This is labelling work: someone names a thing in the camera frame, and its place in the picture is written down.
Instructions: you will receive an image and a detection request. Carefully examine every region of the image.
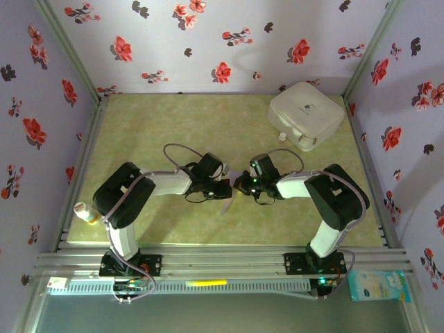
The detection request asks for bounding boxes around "lavender cloth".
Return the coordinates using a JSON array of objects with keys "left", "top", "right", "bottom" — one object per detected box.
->
[{"left": 221, "top": 168, "right": 246, "bottom": 216}]

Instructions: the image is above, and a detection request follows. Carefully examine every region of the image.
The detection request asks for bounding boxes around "white plastic storage box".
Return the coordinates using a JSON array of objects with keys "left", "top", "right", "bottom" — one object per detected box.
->
[{"left": 266, "top": 81, "right": 346, "bottom": 153}]

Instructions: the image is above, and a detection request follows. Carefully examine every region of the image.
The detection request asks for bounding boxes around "yellow marker pen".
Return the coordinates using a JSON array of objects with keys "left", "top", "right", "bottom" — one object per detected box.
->
[{"left": 186, "top": 279, "right": 228, "bottom": 287}]

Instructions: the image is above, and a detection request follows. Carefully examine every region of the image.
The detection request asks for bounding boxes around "white pill bottle orange cap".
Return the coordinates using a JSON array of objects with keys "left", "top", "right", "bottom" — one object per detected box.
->
[{"left": 74, "top": 202, "right": 102, "bottom": 225}]

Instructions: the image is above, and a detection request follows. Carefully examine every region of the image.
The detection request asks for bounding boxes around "blue wet wipes packet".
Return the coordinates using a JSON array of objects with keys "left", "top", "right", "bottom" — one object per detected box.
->
[{"left": 348, "top": 269, "right": 412, "bottom": 302}]

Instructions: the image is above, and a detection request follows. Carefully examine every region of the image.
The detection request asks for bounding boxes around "small white label box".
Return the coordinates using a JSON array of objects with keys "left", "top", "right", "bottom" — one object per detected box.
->
[{"left": 47, "top": 276, "right": 69, "bottom": 291}]

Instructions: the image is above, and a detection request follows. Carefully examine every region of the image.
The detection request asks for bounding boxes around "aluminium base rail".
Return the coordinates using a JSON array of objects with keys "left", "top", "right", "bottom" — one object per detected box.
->
[{"left": 34, "top": 244, "right": 416, "bottom": 278}]

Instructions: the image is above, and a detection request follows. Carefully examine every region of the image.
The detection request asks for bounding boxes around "grey slotted cable duct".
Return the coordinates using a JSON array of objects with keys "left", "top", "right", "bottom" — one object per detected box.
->
[{"left": 46, "top": 279, "right": 311, "bottom": 296}]

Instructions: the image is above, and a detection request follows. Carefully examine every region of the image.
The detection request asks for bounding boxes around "aluminium side rail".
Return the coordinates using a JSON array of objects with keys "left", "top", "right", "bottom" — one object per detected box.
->
[
  {"left": 51, "top": 96, "right": 110, "bottom": 253},
  {"left": 343, "top": 96, "right": 395, "bottom": 250}
]

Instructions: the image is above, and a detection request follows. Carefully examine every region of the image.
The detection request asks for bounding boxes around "arm controller board with wires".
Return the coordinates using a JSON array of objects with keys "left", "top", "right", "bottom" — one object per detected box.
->
[
  {"left": 111, "top": 280, "right": 146, "bottom": 305},
  {"left": 310, "top": 275, "right": 339, "bottom": 300}
]

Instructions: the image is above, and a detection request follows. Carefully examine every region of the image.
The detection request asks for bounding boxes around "aluminium frame post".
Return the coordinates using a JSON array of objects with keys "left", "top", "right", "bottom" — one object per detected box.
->
[
  {"left": 33, "top": 0, "right": 107, "bottom": 105},
  {"left": 342, "top": 0, "right": 406, "bottom": 101}
]

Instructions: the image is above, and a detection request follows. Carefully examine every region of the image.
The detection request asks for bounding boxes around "aluminium frame leg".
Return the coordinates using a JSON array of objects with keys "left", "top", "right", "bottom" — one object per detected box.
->
[
  {"left": 10, "top": 275, "right": 49, "bottom": 333},
  {"left": 398, "top": 275, "right": 431, "bottom": 333}
]

